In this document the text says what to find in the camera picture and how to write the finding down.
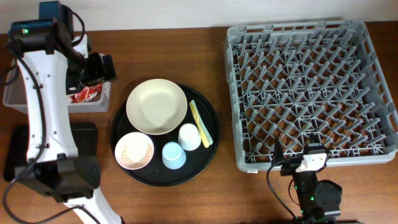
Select pink bowl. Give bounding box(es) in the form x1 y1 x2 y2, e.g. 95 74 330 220
114 132 155 170

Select round black serving tray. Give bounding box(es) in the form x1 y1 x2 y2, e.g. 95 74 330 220
110 84 220 187

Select red snack wrapper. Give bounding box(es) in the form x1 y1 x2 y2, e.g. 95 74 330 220
69 84 103 103

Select clear plastic bin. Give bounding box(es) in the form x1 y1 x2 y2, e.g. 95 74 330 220
2 51 111 114

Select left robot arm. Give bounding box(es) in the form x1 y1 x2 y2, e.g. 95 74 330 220
7 1 123 223

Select black rectangular tray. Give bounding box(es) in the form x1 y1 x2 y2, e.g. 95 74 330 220
3 122 98 182

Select light blue cup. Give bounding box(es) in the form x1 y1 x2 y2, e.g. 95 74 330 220
162 142 187 170

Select yellow plastic utensil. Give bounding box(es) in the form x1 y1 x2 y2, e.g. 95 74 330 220
189 101 210 148

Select white cup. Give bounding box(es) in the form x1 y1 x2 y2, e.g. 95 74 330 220
178 123 201 151

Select pile of rice grains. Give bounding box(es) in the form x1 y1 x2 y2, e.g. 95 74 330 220
120 143 154 169

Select grey dishwasher rack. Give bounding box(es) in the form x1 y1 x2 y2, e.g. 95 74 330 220
224 21 397 173

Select pale green plastic utensil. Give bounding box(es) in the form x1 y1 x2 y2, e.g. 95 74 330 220
190 100 213 145

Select beige plate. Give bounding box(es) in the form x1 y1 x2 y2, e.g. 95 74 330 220
126 78 188 135

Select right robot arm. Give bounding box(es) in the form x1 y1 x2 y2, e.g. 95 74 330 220
266 134 343 223

